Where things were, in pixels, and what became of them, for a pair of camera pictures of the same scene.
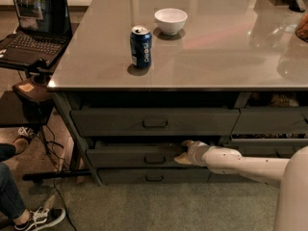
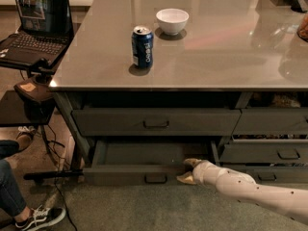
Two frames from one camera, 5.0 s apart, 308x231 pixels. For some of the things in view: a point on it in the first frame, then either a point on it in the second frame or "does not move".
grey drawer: x=267 y=147 does not move
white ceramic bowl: x=169 y=20 does not move
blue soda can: x=141 y=45 does not move
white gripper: x=196 y=153 to x=201 y=172
